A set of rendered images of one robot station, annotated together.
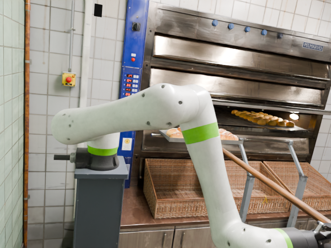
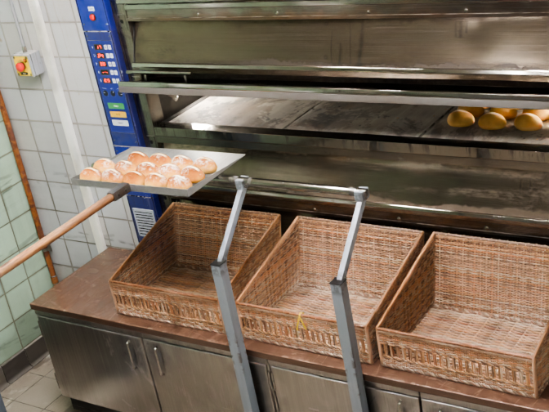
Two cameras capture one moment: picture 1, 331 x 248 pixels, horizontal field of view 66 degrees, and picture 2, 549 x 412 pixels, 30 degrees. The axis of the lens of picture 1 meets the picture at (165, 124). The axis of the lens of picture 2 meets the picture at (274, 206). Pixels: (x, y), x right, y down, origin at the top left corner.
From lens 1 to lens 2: 350 cm
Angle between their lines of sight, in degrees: 53
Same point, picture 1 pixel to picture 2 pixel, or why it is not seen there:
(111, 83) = (85, 61)
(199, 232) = (182, 355)
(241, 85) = (314, 38)
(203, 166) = not seen: outside the picture
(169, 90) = not seen: outside the picture
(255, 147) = (403, 194)
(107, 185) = not seen: outside the picture
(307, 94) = (519, 41)
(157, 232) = (118, 336)
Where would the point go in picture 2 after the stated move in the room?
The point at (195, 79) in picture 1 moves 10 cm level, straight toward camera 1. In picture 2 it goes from (214, 37) to (191, 44)
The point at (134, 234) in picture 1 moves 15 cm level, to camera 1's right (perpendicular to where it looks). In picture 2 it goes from (89, 331) to (108, 342)
